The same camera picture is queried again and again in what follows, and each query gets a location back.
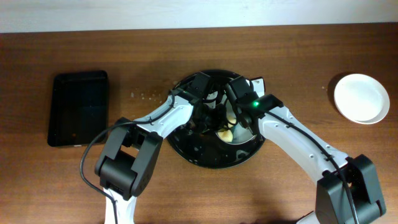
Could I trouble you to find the yellow sponge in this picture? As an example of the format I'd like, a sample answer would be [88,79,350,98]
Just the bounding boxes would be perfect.
[217,114,237,143]

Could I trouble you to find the white plate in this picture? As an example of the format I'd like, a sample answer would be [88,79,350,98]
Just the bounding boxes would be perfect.
[333,73,390,125]

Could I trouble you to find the light blue plate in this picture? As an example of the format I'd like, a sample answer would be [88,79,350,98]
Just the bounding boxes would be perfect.
[215,100,255,145]

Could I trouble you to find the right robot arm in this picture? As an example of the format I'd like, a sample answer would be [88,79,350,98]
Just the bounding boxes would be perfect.
[225,76,386,224]

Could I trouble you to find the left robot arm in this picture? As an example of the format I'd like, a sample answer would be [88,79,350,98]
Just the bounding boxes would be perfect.
[95,70,225,223]

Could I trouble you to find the black round tray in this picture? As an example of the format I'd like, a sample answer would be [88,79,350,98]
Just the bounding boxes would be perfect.
[167,70,265,169]

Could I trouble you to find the black rectangular tray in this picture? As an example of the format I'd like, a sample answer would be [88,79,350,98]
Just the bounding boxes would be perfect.
[47,70,109,147]

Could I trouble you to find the right black cable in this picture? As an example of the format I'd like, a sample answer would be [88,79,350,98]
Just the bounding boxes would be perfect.
[223,90,249,128]

